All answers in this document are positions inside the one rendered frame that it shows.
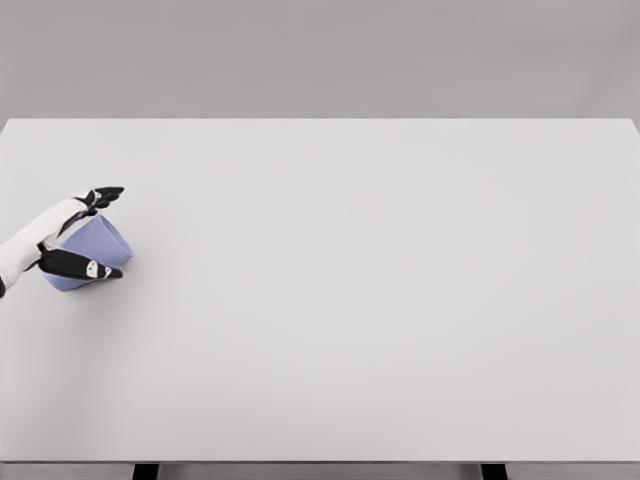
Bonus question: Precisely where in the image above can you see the lavender blue cup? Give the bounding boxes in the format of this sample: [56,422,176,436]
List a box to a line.
[41,214,135,292]

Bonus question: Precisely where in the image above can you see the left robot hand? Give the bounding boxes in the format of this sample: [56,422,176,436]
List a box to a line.
[17,186,126,281]

